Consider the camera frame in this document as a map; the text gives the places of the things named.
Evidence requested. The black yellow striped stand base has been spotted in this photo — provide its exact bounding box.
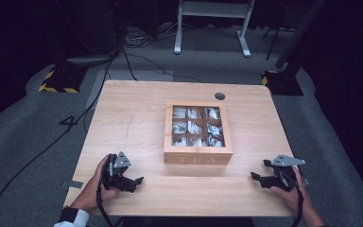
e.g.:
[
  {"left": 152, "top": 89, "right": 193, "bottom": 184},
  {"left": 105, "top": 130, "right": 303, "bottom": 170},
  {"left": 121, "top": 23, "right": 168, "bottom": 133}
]
[
  {"left": 38, "top": 63, "right": 88, "bottom": 95},
  {"left": 261, "top": 69, "right": 304, "bottom": 96}
]

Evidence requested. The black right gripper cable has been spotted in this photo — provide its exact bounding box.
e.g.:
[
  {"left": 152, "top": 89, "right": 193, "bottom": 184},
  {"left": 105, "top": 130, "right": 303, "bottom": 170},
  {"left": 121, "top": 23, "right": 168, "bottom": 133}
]
[{"left": 287, "top": 169, "right": 304, "bottom": 227}]

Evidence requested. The group of tea bag packets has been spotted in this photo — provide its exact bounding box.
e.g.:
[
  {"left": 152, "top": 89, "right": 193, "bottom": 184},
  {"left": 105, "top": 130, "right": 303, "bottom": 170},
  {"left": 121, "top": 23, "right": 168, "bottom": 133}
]
[{"left": 171, "top": 106, "right": 226, "bottom": 148}]

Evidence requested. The wooden tea box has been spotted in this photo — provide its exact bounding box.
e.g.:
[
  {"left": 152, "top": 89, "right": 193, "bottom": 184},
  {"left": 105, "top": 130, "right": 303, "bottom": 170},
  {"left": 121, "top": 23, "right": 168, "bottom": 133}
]
[{"left": 163, "top": 99, "right": 234, "bottom": 166}]

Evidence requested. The white metal stand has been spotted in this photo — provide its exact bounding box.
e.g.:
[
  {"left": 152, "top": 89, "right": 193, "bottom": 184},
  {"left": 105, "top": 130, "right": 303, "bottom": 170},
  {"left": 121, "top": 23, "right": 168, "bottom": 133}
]
[{"left": 173, "top": 0, "right": 256, "bottom": 59}]

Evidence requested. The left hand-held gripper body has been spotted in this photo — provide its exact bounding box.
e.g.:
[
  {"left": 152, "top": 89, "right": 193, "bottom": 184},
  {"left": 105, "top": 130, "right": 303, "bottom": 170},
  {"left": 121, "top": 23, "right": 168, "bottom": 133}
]
[{"left": 101, "top": 151, "right": 132, "bottom": 192}]

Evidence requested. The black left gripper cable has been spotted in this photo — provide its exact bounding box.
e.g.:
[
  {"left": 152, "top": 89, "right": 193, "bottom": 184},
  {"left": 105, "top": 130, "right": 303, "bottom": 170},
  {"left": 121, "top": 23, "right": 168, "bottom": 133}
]
[{"left": 95, "top": 157, "right": 117, "bottom": 227}]

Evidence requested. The person's right hand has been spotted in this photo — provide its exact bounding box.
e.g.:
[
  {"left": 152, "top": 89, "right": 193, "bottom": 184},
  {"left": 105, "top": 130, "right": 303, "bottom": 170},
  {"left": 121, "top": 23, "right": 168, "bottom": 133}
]
[{"left": 269, "top": 166, "right": 310, "bottom": 213}]

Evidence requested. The bundle of floor cables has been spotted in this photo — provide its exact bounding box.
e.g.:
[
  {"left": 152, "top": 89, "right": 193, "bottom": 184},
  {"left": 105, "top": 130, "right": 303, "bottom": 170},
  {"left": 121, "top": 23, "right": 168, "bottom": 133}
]
[{"left": 122, "top": 20, "right": 179, "bottom": 49}]

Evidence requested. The person's left hand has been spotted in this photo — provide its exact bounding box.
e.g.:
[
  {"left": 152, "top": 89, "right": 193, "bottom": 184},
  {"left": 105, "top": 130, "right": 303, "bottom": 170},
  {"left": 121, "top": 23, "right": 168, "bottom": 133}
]
[{"left": 70, "top": 153, "right": 121, "bottom": 212}]

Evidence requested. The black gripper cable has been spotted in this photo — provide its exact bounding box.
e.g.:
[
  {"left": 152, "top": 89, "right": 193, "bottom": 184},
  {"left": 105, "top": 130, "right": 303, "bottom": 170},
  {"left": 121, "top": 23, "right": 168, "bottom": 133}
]
[
  {"left": 95, "top": 157, "right": 117, "bottom": 227},
  {"left": 287, "top": 169, "right": 304, "bottom": 227}
]

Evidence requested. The grey tape strip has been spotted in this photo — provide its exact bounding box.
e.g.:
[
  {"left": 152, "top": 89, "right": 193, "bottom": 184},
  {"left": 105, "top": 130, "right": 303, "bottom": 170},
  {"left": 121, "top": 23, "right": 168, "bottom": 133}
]
[{"left": 60, "top": 180, "right": 85, "bottom": 190}]

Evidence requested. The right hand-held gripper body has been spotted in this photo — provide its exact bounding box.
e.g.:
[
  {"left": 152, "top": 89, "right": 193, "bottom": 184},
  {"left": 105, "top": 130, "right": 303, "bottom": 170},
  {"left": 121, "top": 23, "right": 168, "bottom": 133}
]
[{"left": 269, "top": 153, "right": 306, "bottom": 192}]

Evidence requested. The dark slanted pole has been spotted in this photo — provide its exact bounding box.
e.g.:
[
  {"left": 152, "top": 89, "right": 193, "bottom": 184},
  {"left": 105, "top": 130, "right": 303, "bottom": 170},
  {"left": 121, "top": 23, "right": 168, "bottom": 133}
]
[{"left": 275, "top": 0, "right": 327, "bottom": 70}]

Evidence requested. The long black floor cable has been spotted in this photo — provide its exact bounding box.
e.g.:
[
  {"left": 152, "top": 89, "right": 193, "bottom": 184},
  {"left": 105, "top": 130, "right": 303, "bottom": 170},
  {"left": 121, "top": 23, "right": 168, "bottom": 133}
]
[{"left": 0, "top": 51, "right": 121, "bottom": 227}]

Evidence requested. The thin black floor cable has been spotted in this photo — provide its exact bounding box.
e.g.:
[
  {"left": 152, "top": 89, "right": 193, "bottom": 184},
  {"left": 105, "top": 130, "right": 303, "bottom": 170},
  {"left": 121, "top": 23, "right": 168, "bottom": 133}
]
[{"left": 120, "top": 46, "right": 204, "bottom": 83}]

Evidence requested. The black tripod leg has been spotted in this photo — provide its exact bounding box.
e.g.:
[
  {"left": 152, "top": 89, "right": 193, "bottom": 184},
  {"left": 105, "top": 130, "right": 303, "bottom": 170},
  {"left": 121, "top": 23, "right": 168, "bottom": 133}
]
[{"left": 262, "top": 26, "right": 285, "bottom": 61}]

